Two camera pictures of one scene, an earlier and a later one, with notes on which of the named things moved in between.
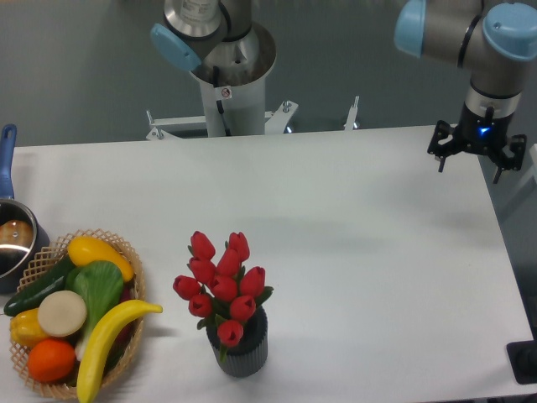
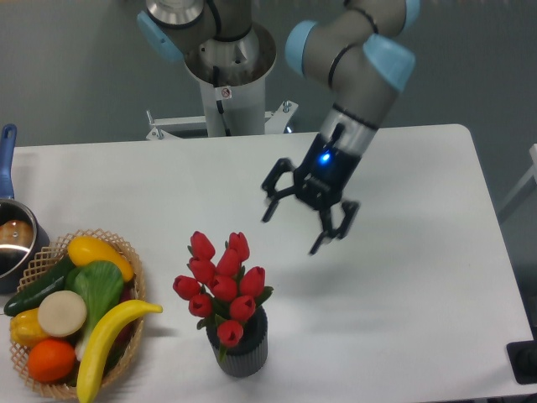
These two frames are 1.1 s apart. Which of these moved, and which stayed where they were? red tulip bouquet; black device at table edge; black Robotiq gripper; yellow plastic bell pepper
Moved: black Robotiq gripper
Stayed: red tulip bouquet; yellow plastic bell pepper; black device at table edge
